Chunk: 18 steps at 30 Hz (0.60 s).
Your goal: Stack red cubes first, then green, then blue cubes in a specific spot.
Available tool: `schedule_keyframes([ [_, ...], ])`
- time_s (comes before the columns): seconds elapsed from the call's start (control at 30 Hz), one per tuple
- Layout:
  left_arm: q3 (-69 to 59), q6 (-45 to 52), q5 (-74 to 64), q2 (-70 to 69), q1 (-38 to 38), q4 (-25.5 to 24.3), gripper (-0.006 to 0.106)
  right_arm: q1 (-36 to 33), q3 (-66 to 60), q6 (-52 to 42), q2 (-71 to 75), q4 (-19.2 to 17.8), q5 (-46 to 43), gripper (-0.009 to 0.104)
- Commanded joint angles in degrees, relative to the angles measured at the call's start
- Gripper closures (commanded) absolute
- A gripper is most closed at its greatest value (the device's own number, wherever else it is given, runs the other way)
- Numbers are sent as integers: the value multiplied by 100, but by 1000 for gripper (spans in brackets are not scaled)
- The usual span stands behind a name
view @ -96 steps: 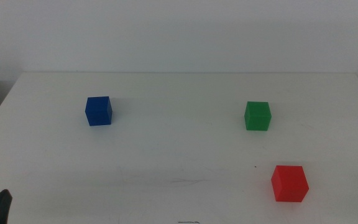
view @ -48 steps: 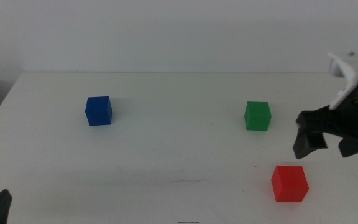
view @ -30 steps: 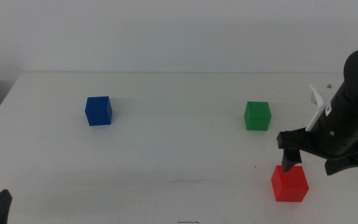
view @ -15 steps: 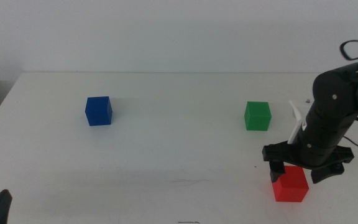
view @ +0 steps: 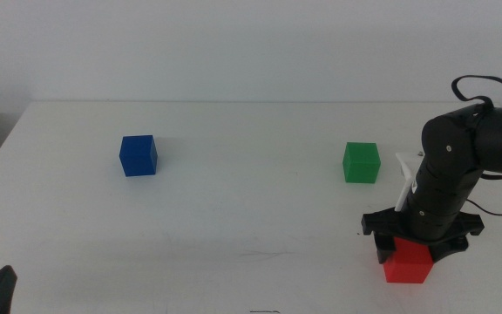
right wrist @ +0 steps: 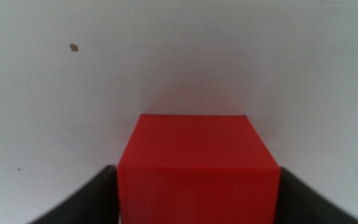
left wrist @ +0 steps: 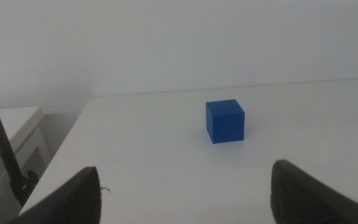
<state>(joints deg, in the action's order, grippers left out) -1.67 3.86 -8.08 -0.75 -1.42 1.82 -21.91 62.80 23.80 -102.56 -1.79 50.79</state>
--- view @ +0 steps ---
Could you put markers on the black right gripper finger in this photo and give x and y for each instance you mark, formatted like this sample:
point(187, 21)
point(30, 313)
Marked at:
point(385, 250)
point(447, 252)

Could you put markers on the blue cube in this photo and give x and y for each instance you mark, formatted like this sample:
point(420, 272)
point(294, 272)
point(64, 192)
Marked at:
point(137, 156)

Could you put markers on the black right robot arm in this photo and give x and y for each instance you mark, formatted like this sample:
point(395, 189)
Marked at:
point(447, 174)

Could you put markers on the red cube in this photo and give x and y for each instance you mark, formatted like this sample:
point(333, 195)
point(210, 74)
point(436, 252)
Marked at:
point(408, 264)

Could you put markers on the green cube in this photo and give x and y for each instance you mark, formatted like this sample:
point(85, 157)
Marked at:
point(361, 162)

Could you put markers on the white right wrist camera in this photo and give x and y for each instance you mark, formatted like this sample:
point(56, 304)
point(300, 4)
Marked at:
point(408, 174)

